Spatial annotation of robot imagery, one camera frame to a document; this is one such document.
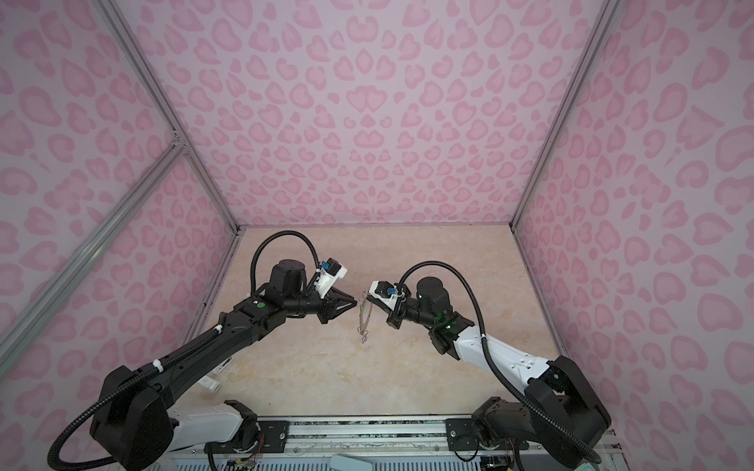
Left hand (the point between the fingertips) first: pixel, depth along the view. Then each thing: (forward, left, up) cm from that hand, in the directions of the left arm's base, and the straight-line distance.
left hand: (355, 301), depth 77 cm
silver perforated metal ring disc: (-1, -3, -1) cm, 3 cm away
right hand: (+1, -5, 0) cm, 5 cm away
